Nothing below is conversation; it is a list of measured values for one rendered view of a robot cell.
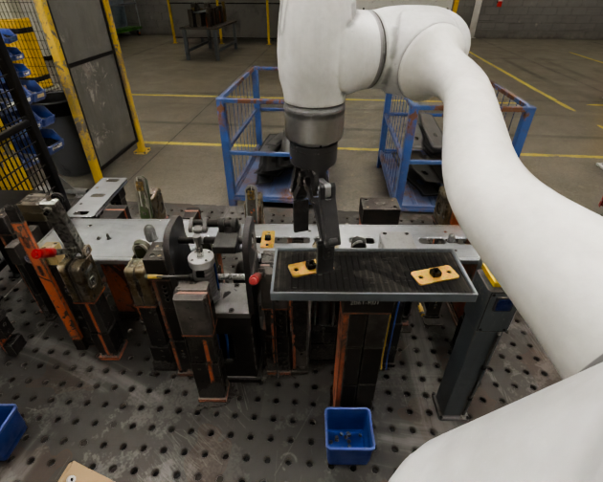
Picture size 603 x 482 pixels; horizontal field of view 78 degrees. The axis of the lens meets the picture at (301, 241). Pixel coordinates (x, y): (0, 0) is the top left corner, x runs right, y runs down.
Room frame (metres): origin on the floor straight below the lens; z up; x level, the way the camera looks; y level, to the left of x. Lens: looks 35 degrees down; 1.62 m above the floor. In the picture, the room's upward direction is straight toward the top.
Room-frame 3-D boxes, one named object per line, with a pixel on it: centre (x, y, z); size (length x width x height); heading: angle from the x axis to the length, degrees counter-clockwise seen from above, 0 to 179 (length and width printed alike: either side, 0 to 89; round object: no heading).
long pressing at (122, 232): (0.90, 0.08, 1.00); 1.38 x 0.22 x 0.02; 89
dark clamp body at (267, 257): (0.69, 0.07, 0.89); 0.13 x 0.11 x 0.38; 179
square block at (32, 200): (1.03, 0.84, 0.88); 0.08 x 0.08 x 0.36; 89
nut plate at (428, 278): (0.54, -0.25, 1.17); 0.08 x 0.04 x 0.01; 105
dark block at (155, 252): (0.68, 0.32, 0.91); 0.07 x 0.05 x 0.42; 179
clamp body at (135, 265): (0.70, 0.39, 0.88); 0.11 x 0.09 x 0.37; 179
